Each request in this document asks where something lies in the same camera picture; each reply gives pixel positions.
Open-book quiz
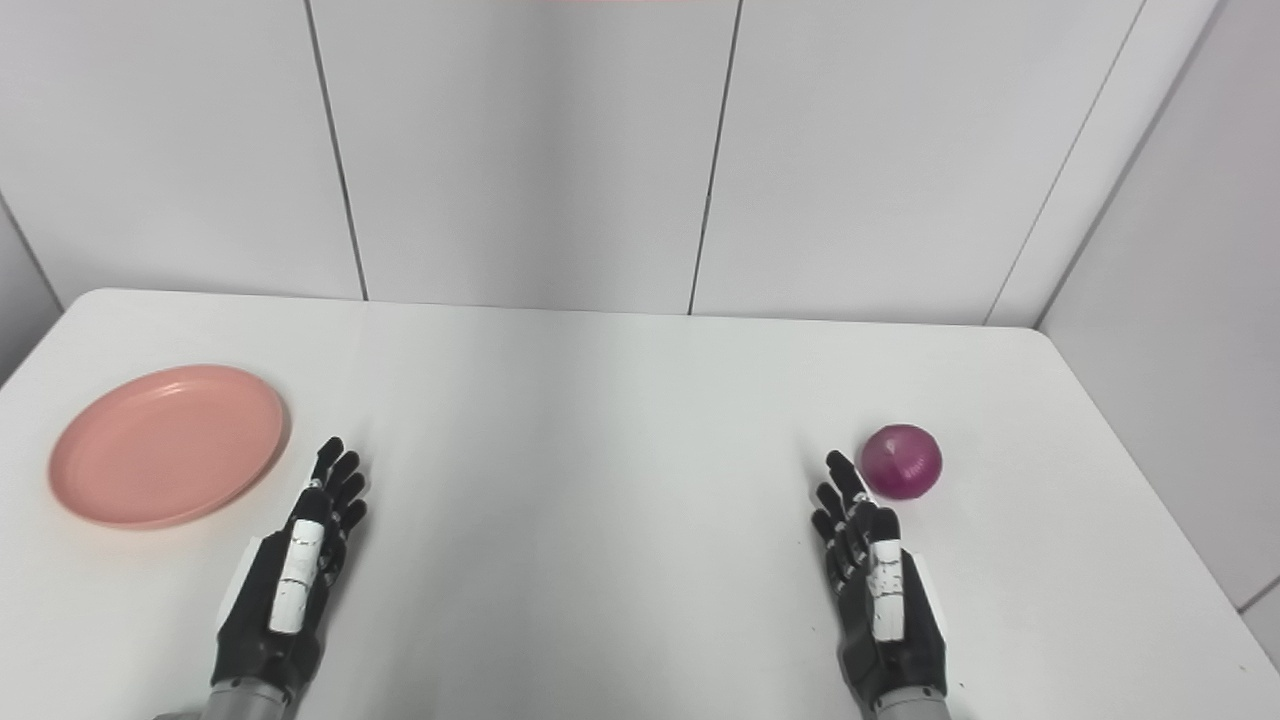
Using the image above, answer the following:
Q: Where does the pink round plate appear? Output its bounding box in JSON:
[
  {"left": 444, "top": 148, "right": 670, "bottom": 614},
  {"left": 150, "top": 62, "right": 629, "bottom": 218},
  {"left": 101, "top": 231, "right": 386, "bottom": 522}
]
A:
[{"left": 48, "top": 364, "right": 289, "bottom": 530}]

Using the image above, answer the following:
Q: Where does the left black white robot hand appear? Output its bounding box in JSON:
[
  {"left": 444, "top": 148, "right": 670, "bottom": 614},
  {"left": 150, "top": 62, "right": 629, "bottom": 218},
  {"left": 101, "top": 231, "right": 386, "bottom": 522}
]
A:
[{"left": 209, "top": 437, "right": 368, "bottom": 698}]

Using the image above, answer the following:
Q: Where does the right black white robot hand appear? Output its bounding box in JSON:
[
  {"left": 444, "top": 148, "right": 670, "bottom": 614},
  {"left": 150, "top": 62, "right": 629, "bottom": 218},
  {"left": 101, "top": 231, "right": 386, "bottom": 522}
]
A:
[{"left": 811, "top": 450, "right": 949, "bottom": 704}]

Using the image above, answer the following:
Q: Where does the purple red onion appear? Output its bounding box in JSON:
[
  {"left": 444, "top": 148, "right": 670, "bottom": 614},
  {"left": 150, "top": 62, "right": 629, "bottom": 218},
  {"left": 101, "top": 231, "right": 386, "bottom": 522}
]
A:
[{"left": 861, "top": 424, "right": 943, "bottom": 501}]

